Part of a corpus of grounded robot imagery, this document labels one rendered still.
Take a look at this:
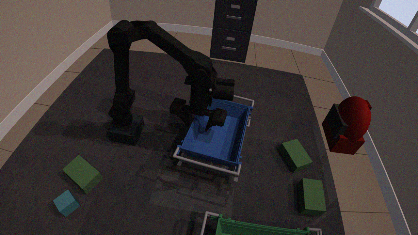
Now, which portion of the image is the green rectangular block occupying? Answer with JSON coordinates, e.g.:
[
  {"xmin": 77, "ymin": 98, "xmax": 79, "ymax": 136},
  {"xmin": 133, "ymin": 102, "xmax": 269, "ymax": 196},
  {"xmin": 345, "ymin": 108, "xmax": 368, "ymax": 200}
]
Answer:
[
  {"xmin": 63, "ymin": 155, "xmax": 103, "ymax": 194},
  {"xmin": 298, "ymin": 178, "xmax": 326, "ymax": 215},
  {"xmin": 279, "ymin": 139, "xmax": 313, "ymax": 173}
]

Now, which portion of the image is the teal block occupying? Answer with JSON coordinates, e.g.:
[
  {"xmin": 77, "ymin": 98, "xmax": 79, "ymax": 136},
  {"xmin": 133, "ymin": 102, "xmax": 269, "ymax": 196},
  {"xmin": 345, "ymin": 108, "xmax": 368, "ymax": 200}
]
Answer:
[{"xmin": 53, "ymin": 190, "xmax": 80, "ymax": 217}]

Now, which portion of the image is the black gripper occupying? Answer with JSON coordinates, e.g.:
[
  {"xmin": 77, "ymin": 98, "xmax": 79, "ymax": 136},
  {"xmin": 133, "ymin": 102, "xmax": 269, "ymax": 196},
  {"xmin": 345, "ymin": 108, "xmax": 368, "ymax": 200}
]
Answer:
[{"xmin": 169, "ymin": 96, "xmax": 227, "ymax": 132}]

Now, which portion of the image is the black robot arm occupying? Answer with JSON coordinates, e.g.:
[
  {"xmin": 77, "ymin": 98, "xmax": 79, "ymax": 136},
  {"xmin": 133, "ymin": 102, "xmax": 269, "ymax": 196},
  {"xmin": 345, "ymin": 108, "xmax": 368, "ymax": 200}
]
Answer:
[{"xmin": 107, "ymin": 20, "xmax": 235, "ymax": 129}]

